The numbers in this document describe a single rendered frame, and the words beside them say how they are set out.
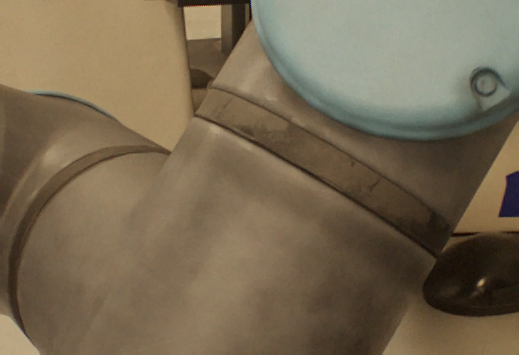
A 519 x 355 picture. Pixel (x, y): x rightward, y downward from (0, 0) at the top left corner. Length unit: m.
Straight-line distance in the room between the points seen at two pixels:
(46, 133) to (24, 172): 0.02
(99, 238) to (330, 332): 0.08
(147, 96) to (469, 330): 0.24
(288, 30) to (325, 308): 0.08
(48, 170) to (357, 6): 0.15
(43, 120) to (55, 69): 0.23
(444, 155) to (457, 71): 0.03
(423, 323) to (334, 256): 0.33
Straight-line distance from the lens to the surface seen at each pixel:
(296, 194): 0.29
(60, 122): 0.41
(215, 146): 0.30
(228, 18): 1.31
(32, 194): 0.38
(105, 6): 0.64
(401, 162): 0.30
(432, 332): 0.61
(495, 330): 0.61
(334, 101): 0.28
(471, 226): 0.74
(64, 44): 0.64
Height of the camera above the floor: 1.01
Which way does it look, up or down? 17 degrees down
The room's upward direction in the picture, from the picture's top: straight up
